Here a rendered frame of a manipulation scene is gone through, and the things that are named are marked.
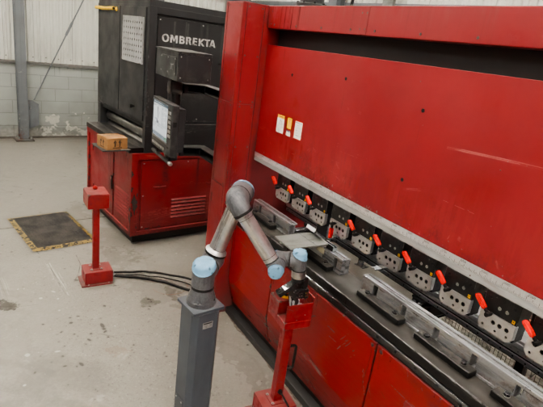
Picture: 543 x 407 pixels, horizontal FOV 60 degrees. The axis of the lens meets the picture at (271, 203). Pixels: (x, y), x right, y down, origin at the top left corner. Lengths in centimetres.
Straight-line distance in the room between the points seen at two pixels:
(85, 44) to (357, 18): 717
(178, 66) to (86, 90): 621
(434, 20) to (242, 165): 173
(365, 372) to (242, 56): 208
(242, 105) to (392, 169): 134
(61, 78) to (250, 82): 626
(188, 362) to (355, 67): 175
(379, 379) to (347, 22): 180
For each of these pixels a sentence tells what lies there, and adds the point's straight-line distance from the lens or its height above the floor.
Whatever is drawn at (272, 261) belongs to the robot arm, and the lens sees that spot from 225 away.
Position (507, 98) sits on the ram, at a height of 198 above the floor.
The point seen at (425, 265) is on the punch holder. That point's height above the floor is 121.
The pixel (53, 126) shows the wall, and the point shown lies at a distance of 932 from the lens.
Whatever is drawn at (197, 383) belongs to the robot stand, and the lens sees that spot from 266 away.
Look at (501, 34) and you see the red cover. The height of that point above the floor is 220.
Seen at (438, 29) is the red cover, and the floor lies 221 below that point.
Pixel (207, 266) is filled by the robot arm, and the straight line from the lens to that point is 233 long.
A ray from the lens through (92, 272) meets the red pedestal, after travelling 414.
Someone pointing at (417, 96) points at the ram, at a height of 192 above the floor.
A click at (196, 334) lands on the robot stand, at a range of 246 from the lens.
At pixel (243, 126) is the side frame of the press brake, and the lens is 332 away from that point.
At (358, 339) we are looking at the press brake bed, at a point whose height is 71.
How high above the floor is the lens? 206
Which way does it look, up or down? 19 degrees down
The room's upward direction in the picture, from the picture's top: 8 degrees clockwise
